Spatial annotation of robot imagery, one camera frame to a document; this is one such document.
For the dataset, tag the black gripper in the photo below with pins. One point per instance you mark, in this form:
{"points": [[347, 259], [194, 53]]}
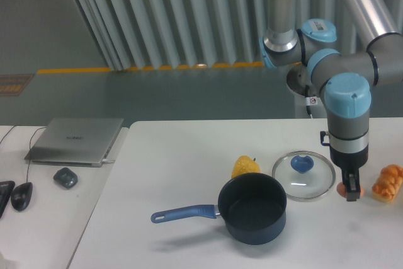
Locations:
{"points": [[350, 163]]}

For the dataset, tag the brown egg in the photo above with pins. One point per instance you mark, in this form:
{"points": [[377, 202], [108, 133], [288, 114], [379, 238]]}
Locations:
{"points": [[341, 189]]}

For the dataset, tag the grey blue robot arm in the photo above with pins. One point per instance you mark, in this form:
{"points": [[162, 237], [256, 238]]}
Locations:
{"points": [[342, 83]]}

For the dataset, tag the orange braided bread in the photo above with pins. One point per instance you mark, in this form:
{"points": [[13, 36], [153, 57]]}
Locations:
{"points": [[388, 184]]}

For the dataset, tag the glass pot lid blue knob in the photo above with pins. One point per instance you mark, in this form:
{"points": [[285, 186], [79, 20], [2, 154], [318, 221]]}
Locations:
{"points": [[304, 175]]}

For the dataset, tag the dark blue saucepan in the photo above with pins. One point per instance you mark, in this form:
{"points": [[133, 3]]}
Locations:
{"points": [[252, 205]]}

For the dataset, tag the yellow bell pepper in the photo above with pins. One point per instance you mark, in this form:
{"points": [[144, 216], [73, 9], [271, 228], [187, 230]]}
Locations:
{"points": [[244, 165]]}

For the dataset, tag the white folding partition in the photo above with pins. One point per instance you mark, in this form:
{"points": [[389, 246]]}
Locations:
{"points": [[157, 34]]}

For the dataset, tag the silver laptop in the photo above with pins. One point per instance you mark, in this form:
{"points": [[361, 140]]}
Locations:
{"points": [[76, 141]]}

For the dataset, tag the black computer mouse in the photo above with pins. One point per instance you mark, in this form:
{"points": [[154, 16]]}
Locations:
{"points": [[21, 196]]}

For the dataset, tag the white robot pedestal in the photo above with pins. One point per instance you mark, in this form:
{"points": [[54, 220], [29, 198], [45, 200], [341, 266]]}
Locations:
{"points": [[307, 103]]}

